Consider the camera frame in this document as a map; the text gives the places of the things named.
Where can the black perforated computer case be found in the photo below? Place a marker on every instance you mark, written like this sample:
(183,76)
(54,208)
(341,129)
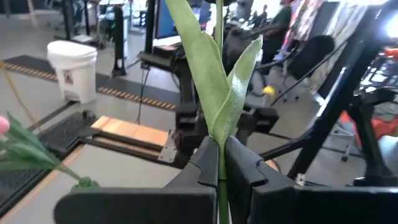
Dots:
(62,133)

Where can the person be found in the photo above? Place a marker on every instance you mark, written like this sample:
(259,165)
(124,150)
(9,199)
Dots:
(278,31)

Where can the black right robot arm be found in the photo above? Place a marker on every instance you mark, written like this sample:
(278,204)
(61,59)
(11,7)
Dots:
(188,124)

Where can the small yellow tag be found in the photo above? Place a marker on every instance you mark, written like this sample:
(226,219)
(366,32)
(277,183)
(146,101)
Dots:
(269,91)

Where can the pink artificial tulip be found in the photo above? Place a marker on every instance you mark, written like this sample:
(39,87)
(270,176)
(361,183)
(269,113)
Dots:
(3,126)
(28,160)

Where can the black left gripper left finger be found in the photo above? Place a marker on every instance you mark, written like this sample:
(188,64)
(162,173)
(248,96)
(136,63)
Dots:
(140,207)

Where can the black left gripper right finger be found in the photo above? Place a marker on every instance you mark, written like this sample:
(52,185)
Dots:
(311,207)

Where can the black side stand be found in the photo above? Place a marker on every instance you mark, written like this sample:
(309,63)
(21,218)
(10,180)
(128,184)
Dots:
(342,93)

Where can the black artificial tulip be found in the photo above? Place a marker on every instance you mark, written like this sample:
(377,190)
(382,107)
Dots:
(214,93)

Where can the black office chair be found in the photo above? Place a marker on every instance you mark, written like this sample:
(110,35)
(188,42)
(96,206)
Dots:
(311,53)

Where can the blue-screen computer monitor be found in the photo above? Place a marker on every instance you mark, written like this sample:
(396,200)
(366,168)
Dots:
(168,21)

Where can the white hanging cloth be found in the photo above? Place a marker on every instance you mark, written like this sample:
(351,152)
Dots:
(342,31)

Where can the hazard-striped black floor mat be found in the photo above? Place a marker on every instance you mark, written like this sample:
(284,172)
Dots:
(124,90)

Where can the white trash bin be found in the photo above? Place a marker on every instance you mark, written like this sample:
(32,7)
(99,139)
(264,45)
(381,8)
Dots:
(74,71)

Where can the patterned tapestry cloth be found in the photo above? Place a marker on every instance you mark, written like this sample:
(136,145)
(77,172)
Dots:
(303,18)

